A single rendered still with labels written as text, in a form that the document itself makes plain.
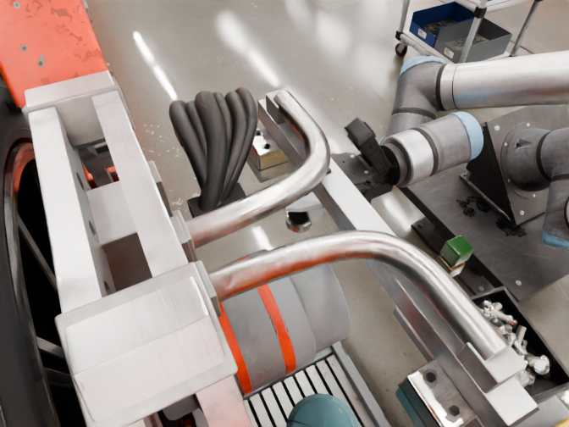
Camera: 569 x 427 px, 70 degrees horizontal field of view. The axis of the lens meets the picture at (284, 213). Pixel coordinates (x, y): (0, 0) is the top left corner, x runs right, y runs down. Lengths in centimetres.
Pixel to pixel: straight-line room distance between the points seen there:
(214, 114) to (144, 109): 188
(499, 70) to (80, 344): 77
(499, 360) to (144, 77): 238
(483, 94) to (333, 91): 154
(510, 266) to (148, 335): 121
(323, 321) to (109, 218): 25
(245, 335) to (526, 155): 110
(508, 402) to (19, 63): 44
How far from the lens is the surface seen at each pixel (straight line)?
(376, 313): 147
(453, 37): 256
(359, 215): 41
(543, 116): 153
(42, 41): 39
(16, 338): 23
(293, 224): 67
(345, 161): 67
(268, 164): 52
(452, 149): 74
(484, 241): 135
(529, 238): 142
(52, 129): 31
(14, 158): 36
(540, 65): 83
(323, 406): 57
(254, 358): 43
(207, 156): 42
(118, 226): 27
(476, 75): 85
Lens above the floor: 129
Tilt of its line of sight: 51 degrees down
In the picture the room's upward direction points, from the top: straight up
